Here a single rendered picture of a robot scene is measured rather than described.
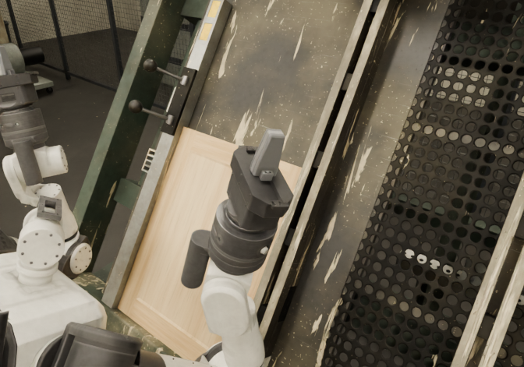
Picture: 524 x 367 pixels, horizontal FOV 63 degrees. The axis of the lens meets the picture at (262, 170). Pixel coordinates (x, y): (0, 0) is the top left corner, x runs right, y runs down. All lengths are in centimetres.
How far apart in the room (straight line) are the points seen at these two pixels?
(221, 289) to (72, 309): 26
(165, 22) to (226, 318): 106
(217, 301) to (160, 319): 64
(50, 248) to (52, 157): 35
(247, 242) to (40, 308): 35
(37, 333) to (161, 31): 102
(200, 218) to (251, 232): 62
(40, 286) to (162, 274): 50
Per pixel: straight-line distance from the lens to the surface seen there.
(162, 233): 127
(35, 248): 76
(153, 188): 128
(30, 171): 103
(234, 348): 77
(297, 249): 96
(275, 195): 53
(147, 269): 130
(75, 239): 119
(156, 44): 148
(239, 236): 57
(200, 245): 62
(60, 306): 77
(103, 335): 65
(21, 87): 104
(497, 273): 87
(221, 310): 65
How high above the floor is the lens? 185
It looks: 29 degrees down
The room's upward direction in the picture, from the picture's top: straight up
